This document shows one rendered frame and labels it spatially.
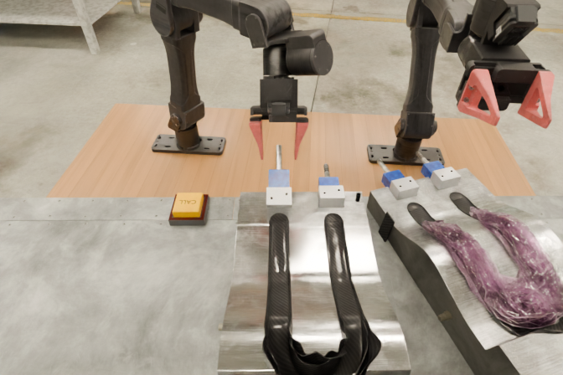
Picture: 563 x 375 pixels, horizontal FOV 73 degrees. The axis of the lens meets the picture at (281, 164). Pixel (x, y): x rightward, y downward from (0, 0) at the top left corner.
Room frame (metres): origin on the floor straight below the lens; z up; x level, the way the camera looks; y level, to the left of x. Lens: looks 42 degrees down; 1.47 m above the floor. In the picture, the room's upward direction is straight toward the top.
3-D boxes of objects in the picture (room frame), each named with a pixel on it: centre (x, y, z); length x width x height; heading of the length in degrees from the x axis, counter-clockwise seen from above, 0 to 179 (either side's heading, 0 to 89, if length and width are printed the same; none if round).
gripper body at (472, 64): (0.51, -0.32, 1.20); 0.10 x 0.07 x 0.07; 85
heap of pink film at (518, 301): (0.40, -0.39, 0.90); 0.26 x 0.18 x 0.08; 17
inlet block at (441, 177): (0.67, -0.36, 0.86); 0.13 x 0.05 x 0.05; 17
